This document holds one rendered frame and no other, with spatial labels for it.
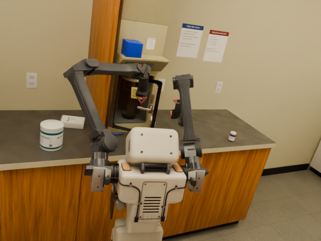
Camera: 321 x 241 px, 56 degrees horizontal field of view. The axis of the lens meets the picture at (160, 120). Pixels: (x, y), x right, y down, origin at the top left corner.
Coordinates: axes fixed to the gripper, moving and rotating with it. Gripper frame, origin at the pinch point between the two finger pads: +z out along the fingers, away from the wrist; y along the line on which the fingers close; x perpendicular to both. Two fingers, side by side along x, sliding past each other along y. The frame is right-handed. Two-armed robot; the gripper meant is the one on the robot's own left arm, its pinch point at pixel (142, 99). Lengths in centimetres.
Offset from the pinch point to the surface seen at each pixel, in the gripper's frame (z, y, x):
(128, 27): -31.9, -26.9, -17.9
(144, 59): -18.7, -16.5, -4.0
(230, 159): 59, -16, 70
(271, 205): 162, -49, 142
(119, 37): -27.0, -21.8, -21.7
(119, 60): -17.4, -11.1, -18.3
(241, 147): 48, -22, 76
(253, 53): 32, -129, 79
